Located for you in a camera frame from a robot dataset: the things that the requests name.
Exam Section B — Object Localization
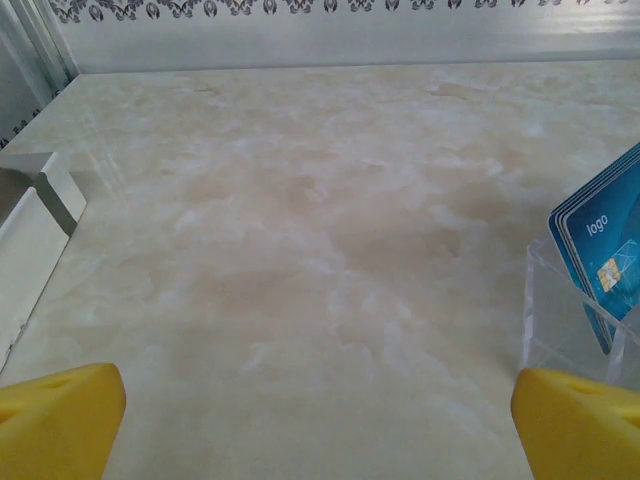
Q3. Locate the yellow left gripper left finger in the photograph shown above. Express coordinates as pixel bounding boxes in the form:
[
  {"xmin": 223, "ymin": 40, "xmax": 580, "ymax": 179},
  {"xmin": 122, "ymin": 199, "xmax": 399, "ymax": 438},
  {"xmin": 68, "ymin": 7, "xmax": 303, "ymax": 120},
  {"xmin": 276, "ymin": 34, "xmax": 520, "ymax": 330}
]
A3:
[{"xmin": 0, "ymin": 362, "xmax": 127, "ymax": 480}]

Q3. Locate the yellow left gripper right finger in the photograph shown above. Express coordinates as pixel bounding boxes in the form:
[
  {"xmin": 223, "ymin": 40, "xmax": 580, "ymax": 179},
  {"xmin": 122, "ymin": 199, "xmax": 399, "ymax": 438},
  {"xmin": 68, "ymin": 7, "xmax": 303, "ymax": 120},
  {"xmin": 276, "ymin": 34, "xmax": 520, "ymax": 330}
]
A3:
[{"xmin": 510, "ymin": 368, "xmax": 640, "ymax": 480}]

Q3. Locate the clear acrylic card stand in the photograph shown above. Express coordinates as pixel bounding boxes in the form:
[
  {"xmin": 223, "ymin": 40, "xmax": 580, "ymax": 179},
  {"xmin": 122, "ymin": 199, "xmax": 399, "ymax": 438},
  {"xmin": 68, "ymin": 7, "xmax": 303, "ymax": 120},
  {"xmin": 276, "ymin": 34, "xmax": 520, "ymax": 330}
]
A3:
[{"xmin": 522, "ymin": 237, "xmax": 640, "ymax": 389}]

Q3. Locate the blue credit card with logo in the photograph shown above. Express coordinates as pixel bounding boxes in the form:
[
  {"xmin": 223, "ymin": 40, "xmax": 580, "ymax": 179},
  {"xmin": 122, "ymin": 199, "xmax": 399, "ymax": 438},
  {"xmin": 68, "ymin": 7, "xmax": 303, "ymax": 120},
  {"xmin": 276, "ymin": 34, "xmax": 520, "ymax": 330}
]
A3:
[{"xmin": 560, "ymin": 162, "xmax": 640, "ymax": 324}]

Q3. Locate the white book with photo cover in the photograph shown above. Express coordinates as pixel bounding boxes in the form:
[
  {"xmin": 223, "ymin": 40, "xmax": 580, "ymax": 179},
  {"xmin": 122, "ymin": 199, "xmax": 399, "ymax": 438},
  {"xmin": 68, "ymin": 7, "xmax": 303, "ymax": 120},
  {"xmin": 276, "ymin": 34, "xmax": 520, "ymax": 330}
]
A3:
[{"xmin": 0, "ymin": 151, "xmax": 89, "ymax": 374}]

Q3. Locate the aluminium frame corner post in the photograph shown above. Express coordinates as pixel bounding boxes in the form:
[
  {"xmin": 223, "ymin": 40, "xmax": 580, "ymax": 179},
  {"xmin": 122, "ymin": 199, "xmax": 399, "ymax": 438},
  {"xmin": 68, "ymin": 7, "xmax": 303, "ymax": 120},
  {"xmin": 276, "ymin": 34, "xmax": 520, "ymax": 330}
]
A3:
[{"xmin": 0, "ymin": 0, "xmax": 81, "ymax": 101}]

